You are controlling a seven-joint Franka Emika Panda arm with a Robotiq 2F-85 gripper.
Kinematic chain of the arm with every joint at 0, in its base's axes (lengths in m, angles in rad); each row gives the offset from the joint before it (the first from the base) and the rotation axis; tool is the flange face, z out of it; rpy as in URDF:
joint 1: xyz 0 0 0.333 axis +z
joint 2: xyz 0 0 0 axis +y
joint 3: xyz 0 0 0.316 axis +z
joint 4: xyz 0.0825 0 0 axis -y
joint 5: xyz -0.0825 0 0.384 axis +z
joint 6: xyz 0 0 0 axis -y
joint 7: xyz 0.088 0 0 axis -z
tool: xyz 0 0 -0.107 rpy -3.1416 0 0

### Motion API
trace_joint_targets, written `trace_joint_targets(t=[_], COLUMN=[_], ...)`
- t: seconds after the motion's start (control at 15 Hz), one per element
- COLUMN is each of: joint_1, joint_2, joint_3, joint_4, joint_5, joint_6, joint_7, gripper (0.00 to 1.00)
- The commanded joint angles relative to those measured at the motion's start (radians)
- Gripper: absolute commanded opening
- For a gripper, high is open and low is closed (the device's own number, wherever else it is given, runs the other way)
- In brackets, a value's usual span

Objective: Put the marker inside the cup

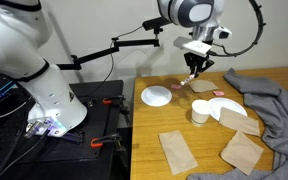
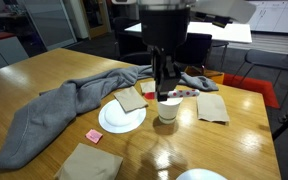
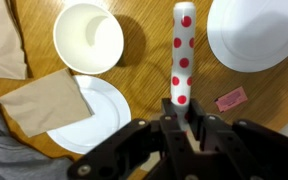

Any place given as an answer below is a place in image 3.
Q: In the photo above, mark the white round plate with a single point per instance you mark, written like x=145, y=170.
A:
x=257, y=33
x=104, y=113

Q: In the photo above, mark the pink paper packet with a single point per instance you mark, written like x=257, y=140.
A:
x=231, y=99

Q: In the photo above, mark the white paper cup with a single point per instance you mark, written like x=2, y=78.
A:
x=80, y=56

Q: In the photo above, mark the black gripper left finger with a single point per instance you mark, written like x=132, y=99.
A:
x=144, y=150

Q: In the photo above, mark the gray sweater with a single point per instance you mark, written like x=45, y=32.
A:
x=10, y=156

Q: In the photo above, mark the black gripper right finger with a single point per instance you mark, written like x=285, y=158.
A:
x=250, y=153

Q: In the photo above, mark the white red-dotted marker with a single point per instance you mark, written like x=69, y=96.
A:
x=183, y=50

